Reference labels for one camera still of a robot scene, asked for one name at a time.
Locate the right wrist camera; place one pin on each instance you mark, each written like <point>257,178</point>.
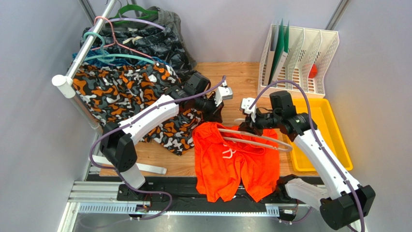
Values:
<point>248,108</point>

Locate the green folder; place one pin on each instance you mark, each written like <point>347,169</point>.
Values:
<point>281,51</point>

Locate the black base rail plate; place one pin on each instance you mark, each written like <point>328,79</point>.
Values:
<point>185,198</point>

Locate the orange camouflage shorts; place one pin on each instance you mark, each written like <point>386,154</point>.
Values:
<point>113,95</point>

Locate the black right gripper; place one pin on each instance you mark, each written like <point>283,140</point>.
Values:
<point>248,124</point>

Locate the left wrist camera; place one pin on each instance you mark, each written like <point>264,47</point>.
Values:
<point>222,93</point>

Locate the teal plastic hanger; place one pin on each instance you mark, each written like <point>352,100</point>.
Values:
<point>107,58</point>

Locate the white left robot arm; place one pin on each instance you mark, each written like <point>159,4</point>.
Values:
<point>119,139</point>

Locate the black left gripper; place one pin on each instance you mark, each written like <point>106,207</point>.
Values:
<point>215,114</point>

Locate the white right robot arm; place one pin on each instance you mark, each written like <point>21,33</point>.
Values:
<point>344,200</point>

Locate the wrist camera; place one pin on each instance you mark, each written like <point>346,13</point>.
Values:
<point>222,93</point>
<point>248,108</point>

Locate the grey olive garment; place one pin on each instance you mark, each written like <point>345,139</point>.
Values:
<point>170,22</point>

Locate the green plastic hanger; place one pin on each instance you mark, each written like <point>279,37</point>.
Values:
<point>135,11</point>

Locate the yellow plastic bin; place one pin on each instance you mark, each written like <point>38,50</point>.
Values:
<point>323,117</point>

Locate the white file organizer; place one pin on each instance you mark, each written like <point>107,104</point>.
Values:
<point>306,47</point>

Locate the red small object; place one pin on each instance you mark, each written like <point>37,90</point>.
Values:
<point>313,72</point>

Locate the black grey patterned shorts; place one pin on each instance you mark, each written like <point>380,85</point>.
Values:
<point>160,44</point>

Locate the bright orange shorts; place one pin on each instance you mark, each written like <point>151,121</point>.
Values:
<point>221,165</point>

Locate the pink wire hanger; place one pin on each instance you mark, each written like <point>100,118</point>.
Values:
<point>115,41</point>

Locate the purple plastic hanger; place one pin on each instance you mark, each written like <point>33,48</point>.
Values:
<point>137,21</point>

